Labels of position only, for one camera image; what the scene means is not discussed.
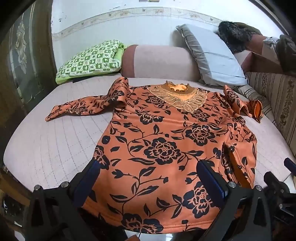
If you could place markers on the grey pillow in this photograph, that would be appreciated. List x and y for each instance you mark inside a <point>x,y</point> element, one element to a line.
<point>212,58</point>

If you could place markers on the dark olive cloth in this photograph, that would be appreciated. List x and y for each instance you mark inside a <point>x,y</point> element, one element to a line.
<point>286,53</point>

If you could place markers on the pink bolster cushion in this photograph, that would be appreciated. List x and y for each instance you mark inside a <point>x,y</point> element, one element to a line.
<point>161,60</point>

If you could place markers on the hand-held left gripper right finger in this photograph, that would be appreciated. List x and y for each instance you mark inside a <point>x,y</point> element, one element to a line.
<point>212,183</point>

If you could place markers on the brown cardboard box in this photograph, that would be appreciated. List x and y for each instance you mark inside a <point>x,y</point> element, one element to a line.
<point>261,63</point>

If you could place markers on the green patterned pillow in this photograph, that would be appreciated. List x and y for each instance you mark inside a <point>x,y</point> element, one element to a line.
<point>92,60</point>

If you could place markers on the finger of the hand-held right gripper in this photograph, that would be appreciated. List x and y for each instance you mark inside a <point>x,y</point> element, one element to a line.
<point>290,163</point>

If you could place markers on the white crumpled cloth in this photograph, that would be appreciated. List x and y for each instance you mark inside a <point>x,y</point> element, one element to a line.
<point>271,42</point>

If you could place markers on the beige striped floral blanket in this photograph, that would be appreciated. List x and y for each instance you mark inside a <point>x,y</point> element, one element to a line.
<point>274,92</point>

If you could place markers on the fur-trimmed olive jacket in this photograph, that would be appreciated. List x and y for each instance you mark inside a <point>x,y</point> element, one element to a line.
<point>233,36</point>

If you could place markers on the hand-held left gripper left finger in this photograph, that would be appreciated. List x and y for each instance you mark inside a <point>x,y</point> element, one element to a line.
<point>89,177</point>

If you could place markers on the orange black floral shirt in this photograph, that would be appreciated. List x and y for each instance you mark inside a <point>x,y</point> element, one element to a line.
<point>161,150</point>

